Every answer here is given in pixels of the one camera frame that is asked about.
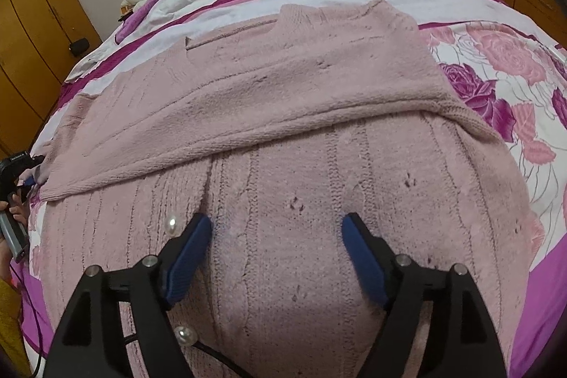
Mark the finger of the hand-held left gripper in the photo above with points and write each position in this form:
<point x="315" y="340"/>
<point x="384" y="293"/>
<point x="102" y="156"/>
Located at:
<point x="30" y="182"/>

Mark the black wall adapter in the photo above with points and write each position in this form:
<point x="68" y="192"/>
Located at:
<point x="79" y="46"/>

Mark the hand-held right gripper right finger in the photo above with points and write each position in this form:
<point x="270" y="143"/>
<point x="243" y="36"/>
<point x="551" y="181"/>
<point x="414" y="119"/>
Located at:
<point x="363" y="254"/>

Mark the wooden wardrobe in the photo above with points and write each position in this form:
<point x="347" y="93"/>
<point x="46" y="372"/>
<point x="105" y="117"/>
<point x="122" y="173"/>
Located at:
<point x="31" y="28"/>

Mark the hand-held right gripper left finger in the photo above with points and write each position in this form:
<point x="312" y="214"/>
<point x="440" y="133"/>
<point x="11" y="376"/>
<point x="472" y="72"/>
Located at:
<point x="190" y="254"/>

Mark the pink knitted sweater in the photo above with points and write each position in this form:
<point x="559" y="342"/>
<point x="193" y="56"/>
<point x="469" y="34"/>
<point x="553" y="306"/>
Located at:
<point x="283" y="116"/>

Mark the person's left hand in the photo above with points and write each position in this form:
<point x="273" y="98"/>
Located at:
<point x="17" y="209"/>

